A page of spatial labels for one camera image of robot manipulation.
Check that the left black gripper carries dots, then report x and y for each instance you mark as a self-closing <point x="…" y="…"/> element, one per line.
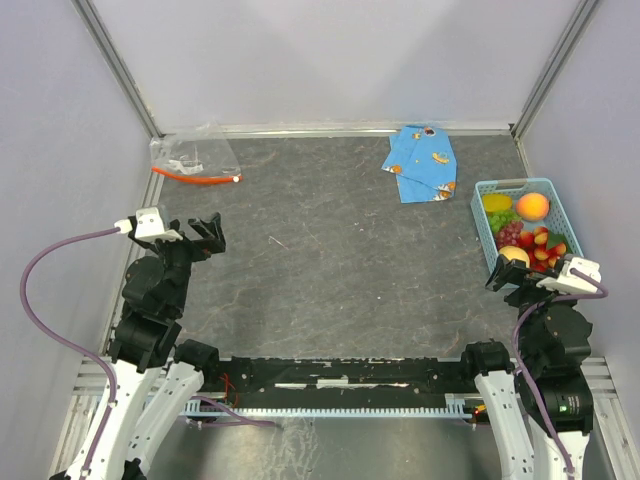
<point x="200" y="249"/>

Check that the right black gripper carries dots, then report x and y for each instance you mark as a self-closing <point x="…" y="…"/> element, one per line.
<point x="515" y="271"/>

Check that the yellow pear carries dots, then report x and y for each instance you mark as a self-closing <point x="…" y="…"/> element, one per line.
<point x="511" y="252"/>

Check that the orange peach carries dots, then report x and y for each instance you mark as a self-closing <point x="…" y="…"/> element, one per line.
<point x="533" y="207"/>

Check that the yellow starfruit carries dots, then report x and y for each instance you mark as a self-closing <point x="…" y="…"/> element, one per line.
<point x="493" y="203"/>

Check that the clear zip bag orange zipper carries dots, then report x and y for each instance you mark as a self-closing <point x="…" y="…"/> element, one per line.
<point x="198" y="156"/>

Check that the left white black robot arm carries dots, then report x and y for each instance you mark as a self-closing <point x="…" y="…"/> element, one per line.
<point x="152" y="376"/>

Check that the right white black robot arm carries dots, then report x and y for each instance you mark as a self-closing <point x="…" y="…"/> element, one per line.
<point x="537" y="399"/>

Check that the purple grapes bunch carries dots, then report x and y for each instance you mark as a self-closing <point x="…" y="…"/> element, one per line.
<point x="509" y="234"/>

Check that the green grapes bunch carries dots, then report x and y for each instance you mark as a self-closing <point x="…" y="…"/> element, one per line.
<point x="499" y="219"/>

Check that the light blue plastic basket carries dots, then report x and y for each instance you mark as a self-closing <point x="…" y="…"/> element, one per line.
<point x="556" y="220"/>

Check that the blue patterned cloth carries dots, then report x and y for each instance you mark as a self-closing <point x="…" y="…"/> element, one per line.
<point x="424" y="164"/>

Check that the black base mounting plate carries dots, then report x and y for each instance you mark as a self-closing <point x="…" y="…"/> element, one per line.
<point x="340" y="383"/>

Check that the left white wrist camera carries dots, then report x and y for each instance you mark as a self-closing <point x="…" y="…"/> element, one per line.
<point x="148" y="225"/>

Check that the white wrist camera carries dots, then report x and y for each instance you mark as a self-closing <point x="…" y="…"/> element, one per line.
<point x="148" y="225"/>
<point x="572" y="275"/>

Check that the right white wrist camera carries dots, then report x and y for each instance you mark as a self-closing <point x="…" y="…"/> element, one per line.
<point x="572" y="275"/>

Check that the light blue cable duct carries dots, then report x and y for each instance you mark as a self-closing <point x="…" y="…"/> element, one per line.
<point x="453" y="409"/>

